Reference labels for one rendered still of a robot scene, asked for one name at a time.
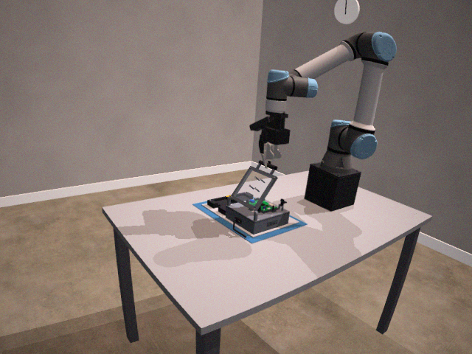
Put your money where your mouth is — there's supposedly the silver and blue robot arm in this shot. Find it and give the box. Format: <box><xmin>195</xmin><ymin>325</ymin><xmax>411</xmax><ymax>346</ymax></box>
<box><xmin>265</xmin><ymin>32</ymin><xmax>397</xmax><ymax>174</ymax></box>

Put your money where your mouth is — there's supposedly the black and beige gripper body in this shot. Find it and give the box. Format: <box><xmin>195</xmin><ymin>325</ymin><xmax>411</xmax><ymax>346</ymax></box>
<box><xmin>261</xmin><ymin>110</ymin><xmax>290</xmax><ymax>145</ymax></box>

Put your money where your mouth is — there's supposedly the green circuit board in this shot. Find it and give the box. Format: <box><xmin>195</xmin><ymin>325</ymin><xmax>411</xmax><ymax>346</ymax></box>
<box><xmin>261</xmin><ymin>201</ymin><xmax>273</xmax><ymax>211</ymax></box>

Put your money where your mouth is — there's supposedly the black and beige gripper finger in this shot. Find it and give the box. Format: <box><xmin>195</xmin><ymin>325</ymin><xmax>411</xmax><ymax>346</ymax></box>
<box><xmin>259</xmin><ymin>135</ymin><xmax>274</xmax><ymax>169</ymax></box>
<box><xmin>268</xmin><ymin>144</ymin><xmax>282</xmax><ymax>164</ymax></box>

